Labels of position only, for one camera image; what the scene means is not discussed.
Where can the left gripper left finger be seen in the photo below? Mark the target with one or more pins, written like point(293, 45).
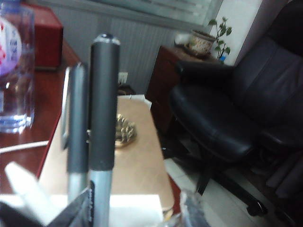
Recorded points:
point(80, 210)

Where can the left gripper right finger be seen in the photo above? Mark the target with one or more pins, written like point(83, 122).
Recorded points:
point(191, 210)

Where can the black marker pen with clip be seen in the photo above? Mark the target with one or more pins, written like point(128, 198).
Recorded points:
point(77, 118)

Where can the silver pen black caps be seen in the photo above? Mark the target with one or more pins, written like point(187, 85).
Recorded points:
point(104, 106)

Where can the golden ornament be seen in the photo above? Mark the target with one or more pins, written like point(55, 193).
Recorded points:
point(126, 132)

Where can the black leather office chair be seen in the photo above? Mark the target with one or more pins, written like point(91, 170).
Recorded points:
point(248, 94)

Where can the brown wooden cabinet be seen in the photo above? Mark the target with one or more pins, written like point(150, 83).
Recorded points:
point(161, 82)

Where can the clear water bottle red label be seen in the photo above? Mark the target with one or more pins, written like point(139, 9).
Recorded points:
point(16, 71)

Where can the patterned ceramic plant pot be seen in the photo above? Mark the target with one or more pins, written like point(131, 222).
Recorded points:
point(202, 43)

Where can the bright red box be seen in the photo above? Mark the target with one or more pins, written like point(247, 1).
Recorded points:
point(48, 40)

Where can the green leafy plant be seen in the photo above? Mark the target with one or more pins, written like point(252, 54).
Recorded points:
point(222, 30)

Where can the white wall socket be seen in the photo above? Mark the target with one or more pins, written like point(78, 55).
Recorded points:
point(122, 78)

